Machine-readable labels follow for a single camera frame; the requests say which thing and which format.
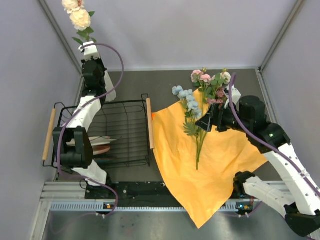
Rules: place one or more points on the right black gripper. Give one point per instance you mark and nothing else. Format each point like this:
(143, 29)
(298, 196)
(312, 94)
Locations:
(215, 117)

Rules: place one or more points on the mauve rose stem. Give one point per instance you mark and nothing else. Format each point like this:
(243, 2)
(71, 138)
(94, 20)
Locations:
(219, 97)

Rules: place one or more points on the orange paper flower bouquet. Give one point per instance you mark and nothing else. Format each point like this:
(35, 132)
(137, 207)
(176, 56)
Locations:
(201, 188)

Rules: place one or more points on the cream rose stem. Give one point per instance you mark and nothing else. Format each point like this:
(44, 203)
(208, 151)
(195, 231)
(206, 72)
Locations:
(220, 80)
(80, 19)

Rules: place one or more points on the pink rose stem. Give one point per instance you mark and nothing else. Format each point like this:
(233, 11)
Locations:
(201, 79)

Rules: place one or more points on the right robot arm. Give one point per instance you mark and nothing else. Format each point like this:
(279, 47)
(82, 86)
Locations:
(300, 207)

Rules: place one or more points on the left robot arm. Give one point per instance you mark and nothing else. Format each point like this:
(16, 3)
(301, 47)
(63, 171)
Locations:
(72, 146)

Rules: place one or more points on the white ribbed ceramic vase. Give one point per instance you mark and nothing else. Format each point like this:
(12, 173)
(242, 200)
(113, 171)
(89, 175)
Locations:
(108, 87)

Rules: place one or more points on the blue flower stem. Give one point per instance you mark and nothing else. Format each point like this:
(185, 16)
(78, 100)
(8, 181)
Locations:
(192, 113)

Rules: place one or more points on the pink rimmed plate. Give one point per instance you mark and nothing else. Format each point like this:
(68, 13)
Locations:
(101, 149)

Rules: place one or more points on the white plate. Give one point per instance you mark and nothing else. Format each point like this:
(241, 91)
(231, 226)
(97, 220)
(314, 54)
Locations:
(100, 140)

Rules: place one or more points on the blue plate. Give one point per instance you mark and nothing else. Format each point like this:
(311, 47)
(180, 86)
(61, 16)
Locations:
(105, 159)

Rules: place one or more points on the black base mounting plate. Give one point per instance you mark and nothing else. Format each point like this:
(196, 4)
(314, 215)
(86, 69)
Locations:
(144, 194)

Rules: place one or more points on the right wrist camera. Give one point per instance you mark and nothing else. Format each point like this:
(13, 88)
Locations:
(234, 93)

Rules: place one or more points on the black wire dish rack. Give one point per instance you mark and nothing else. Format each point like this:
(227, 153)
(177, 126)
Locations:
(126, 119)

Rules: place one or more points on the grey cable duct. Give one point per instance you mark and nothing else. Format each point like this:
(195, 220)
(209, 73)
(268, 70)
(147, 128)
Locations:
(105, 207)

